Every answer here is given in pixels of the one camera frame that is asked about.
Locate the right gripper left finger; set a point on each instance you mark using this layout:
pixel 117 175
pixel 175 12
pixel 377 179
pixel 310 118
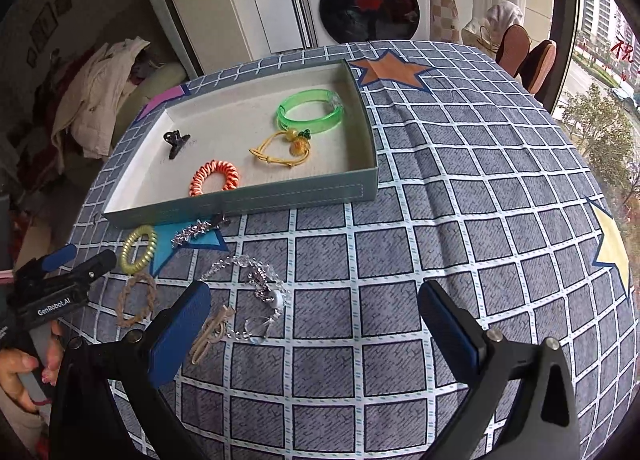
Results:
pixel 153 356

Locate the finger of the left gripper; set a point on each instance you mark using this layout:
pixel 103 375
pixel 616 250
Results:
pixel 92 269
pixel 57 257

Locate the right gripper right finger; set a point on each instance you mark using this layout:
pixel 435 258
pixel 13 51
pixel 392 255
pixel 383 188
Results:
pixel 473 355

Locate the black hair claw clip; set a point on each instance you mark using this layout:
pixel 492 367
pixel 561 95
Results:
pixel 176 141

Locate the green translucent bangle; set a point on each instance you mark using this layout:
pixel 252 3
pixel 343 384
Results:
pixel 317 111

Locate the teal jewelry tray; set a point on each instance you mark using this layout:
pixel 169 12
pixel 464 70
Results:
pixel 233 162

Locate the person's left hand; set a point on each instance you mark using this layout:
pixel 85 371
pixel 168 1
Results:
pixel 16 362

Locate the purple crystal hair clip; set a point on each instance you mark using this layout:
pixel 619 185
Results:
pixel 197 229

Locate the grey checked bedsheet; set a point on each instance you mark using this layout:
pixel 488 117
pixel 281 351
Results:
pixel 478 189

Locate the cream jacket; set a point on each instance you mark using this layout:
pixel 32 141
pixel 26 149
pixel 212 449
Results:
pixel 88 109

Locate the brown chair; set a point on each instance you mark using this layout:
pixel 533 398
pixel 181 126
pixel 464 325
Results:
pixel 537 65
pixel 513 49

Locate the cream bag on chair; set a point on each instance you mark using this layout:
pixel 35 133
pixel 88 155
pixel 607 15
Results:
pixel 486 33

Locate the checked hanging towel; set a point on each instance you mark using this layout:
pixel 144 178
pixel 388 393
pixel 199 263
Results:
pixel 445 23

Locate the beige leather keychain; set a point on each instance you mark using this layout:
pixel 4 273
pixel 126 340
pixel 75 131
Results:
pixel 213 330

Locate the red handled mop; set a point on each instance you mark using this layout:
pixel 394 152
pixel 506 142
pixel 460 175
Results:
pixel 301 23

